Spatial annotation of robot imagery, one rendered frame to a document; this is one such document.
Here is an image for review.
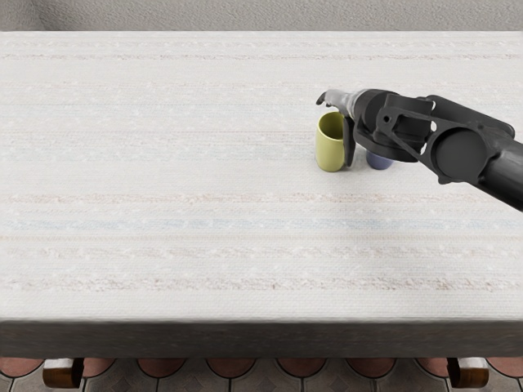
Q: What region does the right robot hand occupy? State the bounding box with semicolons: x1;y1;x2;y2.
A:
315;89;364;167

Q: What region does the yellow-green cup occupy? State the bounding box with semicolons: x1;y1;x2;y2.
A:
315;111;349;173

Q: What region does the blue-purple cup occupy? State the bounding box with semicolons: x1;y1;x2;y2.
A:
365;149;395;171

